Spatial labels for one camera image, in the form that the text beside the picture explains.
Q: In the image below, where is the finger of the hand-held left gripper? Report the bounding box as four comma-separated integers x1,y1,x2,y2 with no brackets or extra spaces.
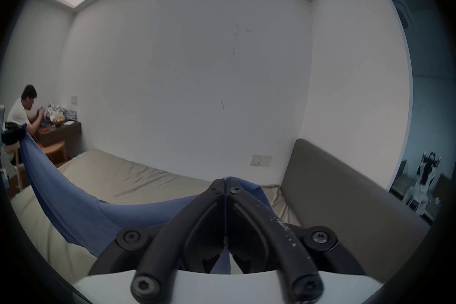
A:
4,122,28,145

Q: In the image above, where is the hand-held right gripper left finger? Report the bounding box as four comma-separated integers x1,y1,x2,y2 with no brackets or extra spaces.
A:
114,179,227,302

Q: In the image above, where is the round wooden stool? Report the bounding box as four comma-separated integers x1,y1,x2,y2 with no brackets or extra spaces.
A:
41,140,68,165

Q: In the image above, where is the white wall socket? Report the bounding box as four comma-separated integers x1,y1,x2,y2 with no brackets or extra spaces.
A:
250,154,273,167

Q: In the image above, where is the grey padded headboard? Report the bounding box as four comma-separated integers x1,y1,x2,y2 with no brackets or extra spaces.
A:
280,139,432,283

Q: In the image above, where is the blue shirt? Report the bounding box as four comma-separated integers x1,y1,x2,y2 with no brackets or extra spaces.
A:
19,123,276,275

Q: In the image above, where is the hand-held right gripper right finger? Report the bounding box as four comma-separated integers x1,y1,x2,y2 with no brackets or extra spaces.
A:
227,178,339,304

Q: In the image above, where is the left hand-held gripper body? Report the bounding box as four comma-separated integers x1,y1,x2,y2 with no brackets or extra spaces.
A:
0,104,7,146

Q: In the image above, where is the bed with beige sheet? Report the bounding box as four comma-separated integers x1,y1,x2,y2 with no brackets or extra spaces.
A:
11,149,300,283

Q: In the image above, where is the dark brown cluttered desk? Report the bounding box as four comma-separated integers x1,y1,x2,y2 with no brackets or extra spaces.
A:
37,102,82,159

